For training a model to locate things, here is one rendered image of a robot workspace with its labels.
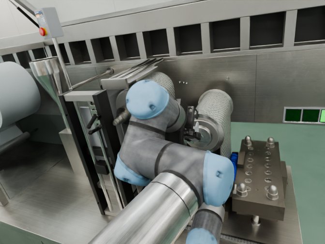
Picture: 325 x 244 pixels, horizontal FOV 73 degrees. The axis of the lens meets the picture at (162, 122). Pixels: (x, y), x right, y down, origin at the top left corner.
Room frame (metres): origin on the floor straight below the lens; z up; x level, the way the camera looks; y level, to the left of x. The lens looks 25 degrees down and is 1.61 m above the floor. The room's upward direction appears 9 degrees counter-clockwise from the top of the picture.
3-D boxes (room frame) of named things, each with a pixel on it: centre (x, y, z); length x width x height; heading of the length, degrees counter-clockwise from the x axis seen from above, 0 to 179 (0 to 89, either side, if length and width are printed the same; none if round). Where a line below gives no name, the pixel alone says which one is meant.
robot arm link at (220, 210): (0.44, -0.09, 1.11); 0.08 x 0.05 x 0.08; 64
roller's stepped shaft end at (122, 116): (0.67, 0.14, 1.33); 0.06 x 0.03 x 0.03; 154
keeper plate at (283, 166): (0.67, -0.44, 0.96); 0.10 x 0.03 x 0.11; 154
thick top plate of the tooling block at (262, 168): (0.70, -0.35, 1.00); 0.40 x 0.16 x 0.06; 154
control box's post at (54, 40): (0.91, 0.36, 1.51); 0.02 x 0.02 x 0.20
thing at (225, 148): (0.73, -0.23, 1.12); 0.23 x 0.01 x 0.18; 154
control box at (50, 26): (0.91, 0.36, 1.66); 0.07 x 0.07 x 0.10; 48
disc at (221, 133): (0.64, -0.12, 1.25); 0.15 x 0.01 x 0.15; 64
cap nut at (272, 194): (0.54, -0.32, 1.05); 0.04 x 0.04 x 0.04
